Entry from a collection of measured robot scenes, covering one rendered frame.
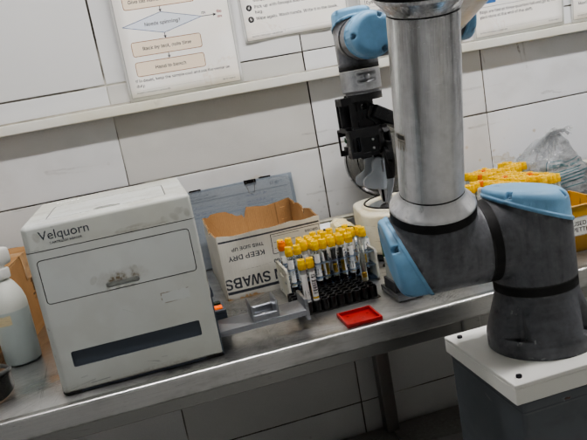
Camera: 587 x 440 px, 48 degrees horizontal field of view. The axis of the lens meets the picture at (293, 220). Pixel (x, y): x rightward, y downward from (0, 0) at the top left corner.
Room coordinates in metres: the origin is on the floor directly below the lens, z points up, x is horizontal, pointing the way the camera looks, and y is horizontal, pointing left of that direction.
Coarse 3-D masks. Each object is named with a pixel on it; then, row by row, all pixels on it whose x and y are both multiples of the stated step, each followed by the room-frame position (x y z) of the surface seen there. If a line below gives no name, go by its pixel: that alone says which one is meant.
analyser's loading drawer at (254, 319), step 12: (276, 300) 1.14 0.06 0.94; (300, 300) 1.17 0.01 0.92; (252, 312) 1.13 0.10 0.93; (264, 312) 1.17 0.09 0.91; (276, 312) 1.14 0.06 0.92; (288, 312) 1.15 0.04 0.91; (300, 312) 1.14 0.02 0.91; (228, 324) 1.14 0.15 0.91; (240, 324) 1.13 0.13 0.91; (252, 324) 1.12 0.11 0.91; (264, 324) 1.13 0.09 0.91
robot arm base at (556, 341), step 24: (504, 288) 0.86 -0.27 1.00; (528, 288) 0.83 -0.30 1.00; (552, 288) 0.83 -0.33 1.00; (576, 288) 0.84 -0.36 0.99; (504, 312) 0.86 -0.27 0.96; (528, 312) 0.83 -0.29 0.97; (552, 312) 0.82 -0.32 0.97; (576, 312) 0.83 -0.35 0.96; (504, 336) 0.85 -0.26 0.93; (528, 336) 0.83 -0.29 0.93; (552, 336) 0.81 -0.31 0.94; (576, 336) 0.81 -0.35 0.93; (528, 360) 0.82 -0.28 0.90; (552, 360) 0.81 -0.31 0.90
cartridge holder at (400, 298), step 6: (384, 276) 1.27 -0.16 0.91; (384, 282) 1.27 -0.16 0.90; (390, 282) 1.23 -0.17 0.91; (384, 288) 1.27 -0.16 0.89; (390, 288) 1.24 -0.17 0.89; (396, 288) 1.22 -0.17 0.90; (390, 294) 1.24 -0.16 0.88; (396, 294) 1.21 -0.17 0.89; (402, 294) 1.20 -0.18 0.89; (402, 300) 1.20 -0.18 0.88
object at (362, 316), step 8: (344, 312) 1.18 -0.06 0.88; (352, 312) 1.18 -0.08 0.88; (360, 312) 1.18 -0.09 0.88; (368, 312) 1.18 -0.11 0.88; (376, 312) 1.15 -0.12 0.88; (344, 320) 1.14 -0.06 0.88; (352, 320) 1.15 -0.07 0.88; (360, 320) 1.12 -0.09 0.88; (368, 320) 1.12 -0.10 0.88; (376, 320) 1.13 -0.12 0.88
